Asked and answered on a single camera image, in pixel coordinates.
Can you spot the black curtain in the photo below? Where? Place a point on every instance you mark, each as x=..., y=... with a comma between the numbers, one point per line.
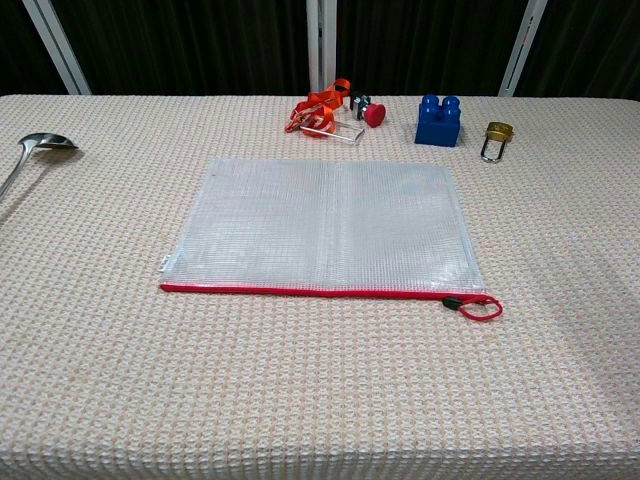
x=200, y=45

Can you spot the blue toy building block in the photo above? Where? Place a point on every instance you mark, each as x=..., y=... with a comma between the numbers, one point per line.
x=437, y=127

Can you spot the small red black clip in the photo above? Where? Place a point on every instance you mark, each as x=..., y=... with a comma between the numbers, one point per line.
x=374, y=115

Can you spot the clear zipper pouch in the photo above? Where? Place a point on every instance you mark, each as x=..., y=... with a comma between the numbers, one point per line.
x=320, y=225

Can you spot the white frame post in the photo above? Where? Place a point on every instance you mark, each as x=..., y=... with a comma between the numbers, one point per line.
x=522, y=47
x=57, y=47
x=314, y=45

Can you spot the brass padlock with long shackle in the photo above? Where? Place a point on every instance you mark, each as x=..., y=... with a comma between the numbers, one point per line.
x=499, y=131

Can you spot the beige waffle tablecloth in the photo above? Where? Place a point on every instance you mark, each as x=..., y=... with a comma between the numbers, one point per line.
x=320, y=390

